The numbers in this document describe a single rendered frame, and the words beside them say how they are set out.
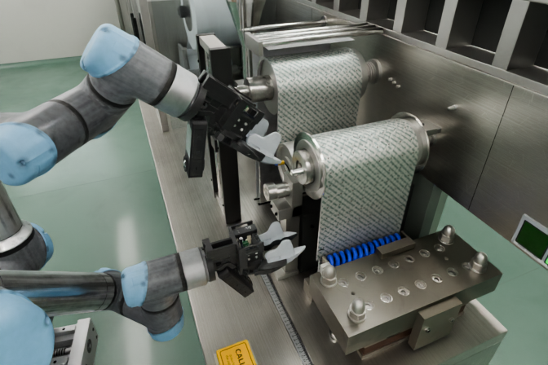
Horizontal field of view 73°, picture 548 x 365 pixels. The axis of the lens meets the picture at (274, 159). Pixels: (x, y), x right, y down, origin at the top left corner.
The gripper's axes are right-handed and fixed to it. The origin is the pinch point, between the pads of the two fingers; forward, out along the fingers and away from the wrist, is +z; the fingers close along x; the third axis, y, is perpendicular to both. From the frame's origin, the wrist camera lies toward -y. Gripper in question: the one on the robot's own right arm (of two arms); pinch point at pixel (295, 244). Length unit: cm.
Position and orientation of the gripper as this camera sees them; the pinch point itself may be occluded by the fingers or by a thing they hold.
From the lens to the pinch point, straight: 83.8
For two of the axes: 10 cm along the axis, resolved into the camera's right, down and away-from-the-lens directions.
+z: 9.3, -2.0, 3.2
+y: 0.0, -8.4, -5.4
